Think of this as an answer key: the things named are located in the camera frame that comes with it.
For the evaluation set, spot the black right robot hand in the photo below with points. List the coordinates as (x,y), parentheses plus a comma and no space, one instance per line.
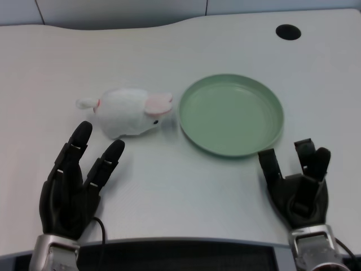
(301,201)

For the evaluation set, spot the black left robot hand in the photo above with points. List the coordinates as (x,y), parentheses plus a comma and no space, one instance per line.
(66,194)

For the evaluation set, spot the white plush rabbit doll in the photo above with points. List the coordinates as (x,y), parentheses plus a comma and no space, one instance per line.
(129,112)

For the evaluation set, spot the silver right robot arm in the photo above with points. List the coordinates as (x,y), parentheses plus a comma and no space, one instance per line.
(316,248)

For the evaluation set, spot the green round plate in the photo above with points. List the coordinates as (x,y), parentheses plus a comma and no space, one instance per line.
(230,114)

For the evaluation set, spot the black robot torso panel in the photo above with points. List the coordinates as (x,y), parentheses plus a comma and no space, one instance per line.
(180,255)

